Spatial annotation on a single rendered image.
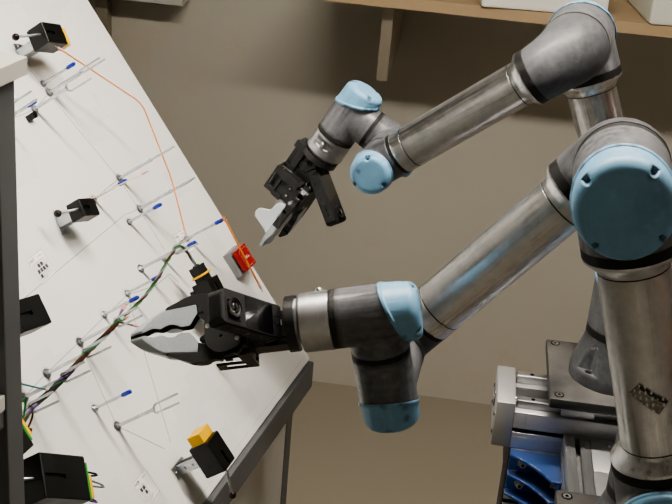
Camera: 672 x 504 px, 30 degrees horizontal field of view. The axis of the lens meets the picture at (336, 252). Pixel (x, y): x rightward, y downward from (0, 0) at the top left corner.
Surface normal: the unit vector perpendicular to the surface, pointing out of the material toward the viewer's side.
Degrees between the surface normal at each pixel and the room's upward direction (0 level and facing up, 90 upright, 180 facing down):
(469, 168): 90
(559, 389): 0
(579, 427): 90
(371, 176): 90
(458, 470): 0
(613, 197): 83
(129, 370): 53
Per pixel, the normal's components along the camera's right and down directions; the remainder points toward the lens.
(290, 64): -0.12, 0.39
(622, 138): -0.16, -0.92
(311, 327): -0.11, 0.17
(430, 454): 0.08, -0.91
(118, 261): 0.80, -0.40
